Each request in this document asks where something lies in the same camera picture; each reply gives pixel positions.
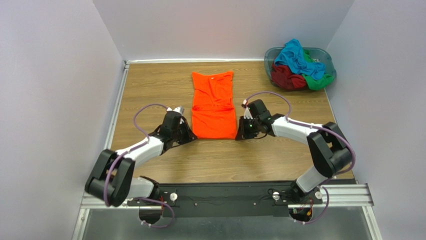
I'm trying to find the orange t shirt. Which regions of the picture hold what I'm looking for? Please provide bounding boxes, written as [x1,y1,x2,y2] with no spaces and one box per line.
[191,71,237,140]

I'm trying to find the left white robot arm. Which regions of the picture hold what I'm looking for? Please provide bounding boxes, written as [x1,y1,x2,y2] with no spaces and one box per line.
[84,106,197,207]

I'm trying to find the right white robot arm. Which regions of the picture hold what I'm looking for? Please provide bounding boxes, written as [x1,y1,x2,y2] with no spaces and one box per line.
[235,99,354,203]

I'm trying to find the dark red t shirt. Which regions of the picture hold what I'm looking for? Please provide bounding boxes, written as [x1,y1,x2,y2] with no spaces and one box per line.
[270,63,308,91]

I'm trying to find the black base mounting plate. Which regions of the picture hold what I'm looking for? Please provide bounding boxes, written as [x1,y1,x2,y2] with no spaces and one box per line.
[93,179,357,219]

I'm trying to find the green t shirt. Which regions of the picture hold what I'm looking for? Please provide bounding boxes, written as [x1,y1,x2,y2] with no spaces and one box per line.
[301,49,335,91]

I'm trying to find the blue t shirt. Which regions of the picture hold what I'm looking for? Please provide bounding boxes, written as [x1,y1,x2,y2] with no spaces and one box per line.
[274,39,326,81]

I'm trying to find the translucent blue plastic basket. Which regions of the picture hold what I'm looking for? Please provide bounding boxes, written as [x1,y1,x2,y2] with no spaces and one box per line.
[264,47,337,87]

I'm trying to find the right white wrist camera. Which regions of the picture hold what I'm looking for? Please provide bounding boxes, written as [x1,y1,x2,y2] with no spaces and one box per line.
[241,99,253,120]

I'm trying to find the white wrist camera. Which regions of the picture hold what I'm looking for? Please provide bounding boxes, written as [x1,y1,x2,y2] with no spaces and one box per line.
[166,105,185,116]
[241,99,253,120]

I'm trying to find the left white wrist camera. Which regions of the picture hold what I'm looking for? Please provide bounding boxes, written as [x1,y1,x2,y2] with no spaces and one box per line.
[166,105,185,116]

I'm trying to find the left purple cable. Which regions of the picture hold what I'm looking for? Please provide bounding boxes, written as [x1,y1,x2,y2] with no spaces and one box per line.
[103,103,176,229]

